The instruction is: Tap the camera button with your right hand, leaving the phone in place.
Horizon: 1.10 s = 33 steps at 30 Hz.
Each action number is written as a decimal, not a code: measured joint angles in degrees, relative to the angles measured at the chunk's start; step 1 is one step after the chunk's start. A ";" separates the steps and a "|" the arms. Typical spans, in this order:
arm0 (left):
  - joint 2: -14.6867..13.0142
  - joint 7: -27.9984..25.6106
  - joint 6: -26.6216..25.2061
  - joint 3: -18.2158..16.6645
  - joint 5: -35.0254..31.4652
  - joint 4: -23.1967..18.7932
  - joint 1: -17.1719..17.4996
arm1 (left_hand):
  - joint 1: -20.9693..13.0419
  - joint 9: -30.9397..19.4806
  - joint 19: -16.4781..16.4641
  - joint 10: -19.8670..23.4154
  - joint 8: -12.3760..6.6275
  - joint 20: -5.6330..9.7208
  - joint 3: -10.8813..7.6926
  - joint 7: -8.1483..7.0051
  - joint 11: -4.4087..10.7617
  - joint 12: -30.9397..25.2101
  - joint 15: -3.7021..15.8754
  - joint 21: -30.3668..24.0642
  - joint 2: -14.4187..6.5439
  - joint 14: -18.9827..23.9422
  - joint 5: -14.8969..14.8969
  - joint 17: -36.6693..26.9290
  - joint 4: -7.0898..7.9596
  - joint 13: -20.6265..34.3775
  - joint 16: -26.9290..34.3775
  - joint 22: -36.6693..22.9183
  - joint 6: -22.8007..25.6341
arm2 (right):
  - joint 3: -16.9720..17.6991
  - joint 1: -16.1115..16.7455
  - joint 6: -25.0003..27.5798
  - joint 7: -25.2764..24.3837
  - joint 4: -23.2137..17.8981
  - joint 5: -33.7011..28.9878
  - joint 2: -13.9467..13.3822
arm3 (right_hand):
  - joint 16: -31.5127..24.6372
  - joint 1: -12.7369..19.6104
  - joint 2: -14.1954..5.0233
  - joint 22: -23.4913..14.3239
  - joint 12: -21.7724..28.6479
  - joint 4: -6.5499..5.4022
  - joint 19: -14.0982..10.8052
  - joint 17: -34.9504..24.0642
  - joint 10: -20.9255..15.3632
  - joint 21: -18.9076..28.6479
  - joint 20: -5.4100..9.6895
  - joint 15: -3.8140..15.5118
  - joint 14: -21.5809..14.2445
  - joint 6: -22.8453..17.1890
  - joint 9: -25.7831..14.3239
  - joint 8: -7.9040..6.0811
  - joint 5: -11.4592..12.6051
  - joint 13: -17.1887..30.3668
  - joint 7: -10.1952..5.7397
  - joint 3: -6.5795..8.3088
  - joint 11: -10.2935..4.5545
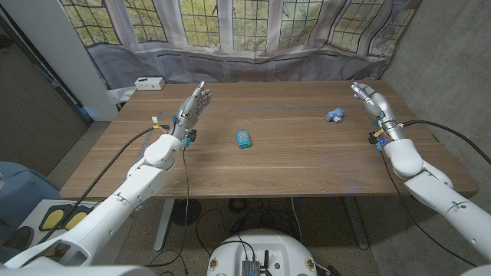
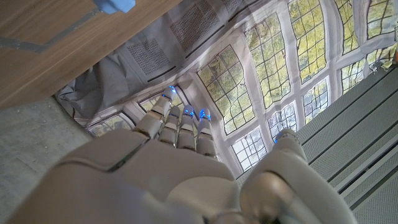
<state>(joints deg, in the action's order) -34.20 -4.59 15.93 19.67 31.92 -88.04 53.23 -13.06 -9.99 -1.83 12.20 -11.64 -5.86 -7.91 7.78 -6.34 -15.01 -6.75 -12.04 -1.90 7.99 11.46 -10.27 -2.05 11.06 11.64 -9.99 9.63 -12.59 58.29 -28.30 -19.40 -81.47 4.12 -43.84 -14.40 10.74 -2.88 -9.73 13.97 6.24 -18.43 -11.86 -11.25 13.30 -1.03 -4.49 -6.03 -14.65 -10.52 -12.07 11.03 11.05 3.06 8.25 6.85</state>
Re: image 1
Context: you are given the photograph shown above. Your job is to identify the blue upholstered chair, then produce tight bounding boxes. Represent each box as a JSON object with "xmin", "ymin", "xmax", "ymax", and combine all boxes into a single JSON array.
[{"xmin": 0, "ymin": 160, "xmax": 62, "ymax": 231}]

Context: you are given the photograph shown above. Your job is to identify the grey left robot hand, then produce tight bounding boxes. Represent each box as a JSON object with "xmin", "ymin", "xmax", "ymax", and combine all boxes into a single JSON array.
[{"xmin": 170, "ymin": 80, "xmax": 213, "ymax": 138}]

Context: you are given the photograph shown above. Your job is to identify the white floor cable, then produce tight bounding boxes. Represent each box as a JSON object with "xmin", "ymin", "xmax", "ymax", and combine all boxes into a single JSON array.
[{"xmin": 290, "ymin": 197, "xmax": 304, "ymax": 245}]

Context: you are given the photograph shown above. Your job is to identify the printed window backdrop cloth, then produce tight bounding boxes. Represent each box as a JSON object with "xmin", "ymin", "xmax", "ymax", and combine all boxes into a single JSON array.
[{"xmin": 59, "ymin": 0, "xmax": 423, "ymax": 91}]

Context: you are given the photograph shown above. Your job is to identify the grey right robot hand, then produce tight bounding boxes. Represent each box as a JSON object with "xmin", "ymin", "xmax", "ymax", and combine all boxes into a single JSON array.
[{"xmin": 351, "ymin": 80, "xmax": 404, "ymax": 143}]

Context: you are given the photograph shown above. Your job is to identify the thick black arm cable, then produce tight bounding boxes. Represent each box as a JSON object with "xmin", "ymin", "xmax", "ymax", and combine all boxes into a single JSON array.
[
  {"xmin": 37, "ymin": 124, "xmax": 172, "ymax": 245},
  {"xmin": 397, "ymin": 120, "xmax": 491, "ymax": 166}
]

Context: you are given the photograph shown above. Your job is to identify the white left shoulder cover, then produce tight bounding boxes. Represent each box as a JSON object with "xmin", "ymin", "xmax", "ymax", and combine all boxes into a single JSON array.
[{"xmin": 0, "ymin": 264, "xmax": 157, "ymax": 276}]

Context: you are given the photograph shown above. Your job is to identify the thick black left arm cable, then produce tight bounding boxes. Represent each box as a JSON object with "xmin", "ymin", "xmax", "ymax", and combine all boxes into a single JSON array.
[{"xmin": 37, "ymin": 124, "xmax": 172, "ymax": 245}]

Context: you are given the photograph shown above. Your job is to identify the blue toy camera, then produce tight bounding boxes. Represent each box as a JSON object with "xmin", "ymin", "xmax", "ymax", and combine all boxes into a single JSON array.
[{"xmin": 325, "ymin": 107, "xmax": 345, "ymax": 124}]

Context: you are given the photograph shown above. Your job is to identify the black pedal with yellow pads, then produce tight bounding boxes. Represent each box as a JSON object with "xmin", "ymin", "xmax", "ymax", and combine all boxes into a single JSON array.
[{"xmin": 38, "ymin": 204, "xmax": 95, "ymax": 233}]

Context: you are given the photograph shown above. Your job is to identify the white right shoulder cover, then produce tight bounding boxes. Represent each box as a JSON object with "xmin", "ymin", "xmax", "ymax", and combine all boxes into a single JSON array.
[{"xmin": 460, "ymin": 264, "xmax": 491, "ymax": 276}]

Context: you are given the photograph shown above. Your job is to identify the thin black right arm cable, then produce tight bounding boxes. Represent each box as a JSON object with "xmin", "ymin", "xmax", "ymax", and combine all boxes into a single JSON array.
[{"xmin": 378, "ymin": 148, "xmax": 479, "ymax": 268}]

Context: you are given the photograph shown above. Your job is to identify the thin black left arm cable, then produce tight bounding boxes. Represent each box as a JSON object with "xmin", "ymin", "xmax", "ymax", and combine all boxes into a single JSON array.
[{"xmin": 145, "ymin": 146, "xmax": 191, "ymax": 268}]

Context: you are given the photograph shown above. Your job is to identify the black round floor disc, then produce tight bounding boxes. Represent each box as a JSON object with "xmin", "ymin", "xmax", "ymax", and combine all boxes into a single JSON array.
[{"xmin": 171, "ymin": 198, "xmax": 203, "ymax": 227}]

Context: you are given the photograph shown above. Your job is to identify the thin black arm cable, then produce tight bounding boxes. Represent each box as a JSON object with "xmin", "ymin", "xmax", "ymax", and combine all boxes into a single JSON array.
[
  {"xmin": 145, "ymin": 146, "xmax": 191, "ymax": 268},
  {"xmin": 378, "ymin": 148, "xmax": 479, "ymax": 268}
]

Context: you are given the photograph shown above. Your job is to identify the white table leg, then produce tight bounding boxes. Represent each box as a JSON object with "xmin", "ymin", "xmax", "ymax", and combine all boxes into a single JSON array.
[{"xmin": 153, "ymin": 198, "xmax": 176, "ymax": 251}]

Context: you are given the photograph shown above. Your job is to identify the teal toy phone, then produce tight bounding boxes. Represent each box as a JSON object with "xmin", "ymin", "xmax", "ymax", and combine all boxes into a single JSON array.
[{"xmin": 236, "ymin": 130, "xmax": 252, "ymax": 150}]

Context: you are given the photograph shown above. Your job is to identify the grey electronics box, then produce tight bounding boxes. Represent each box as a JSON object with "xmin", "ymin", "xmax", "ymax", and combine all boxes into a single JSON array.
[{"xmin": 241, "ymin": 259, "xmax": 261, "ymax": 276}]

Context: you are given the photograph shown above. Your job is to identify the grey table leg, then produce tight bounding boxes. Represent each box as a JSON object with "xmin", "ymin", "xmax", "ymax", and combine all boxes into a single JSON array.
[{"xmin": 342, "ymin": 195, "xmax": 370, "ymax": 250}]

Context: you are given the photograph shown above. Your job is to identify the white floor board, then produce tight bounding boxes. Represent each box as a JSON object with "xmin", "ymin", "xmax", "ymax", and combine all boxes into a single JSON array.
[{"xmin": 17, "ymin": 198, "xmax": 135, "ymax": 265}]

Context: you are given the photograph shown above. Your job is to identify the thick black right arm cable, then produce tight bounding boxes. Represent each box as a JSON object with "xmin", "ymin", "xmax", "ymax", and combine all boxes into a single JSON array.
[{"xmin": 397, "ymin": 120, "xmax": 491, "ymax": 166}]

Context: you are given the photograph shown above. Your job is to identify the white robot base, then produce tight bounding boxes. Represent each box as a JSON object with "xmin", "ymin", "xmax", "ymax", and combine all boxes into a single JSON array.
[{"xmin": 206, "ymin": 228, "xmax": 318, "ymax": 276}]

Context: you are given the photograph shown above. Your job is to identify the white partition panel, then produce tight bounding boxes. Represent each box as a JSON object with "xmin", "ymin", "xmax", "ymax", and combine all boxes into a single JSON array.
[{"xmin": 0, "ymin": 0, "xmax": 118, "ymax": 122}]

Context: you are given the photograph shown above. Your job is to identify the black floor cable tangle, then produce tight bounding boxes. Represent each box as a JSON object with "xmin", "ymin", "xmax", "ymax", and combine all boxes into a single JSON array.
[{"xmin": 194, "ymin": 197, "xmax": 292, "ymax": 257}]

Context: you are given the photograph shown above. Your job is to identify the white power socket box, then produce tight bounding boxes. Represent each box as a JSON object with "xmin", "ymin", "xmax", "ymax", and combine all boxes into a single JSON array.
[{"xmin": 133, "ymin": 77, "xmax": 166, "ymax": 91}]

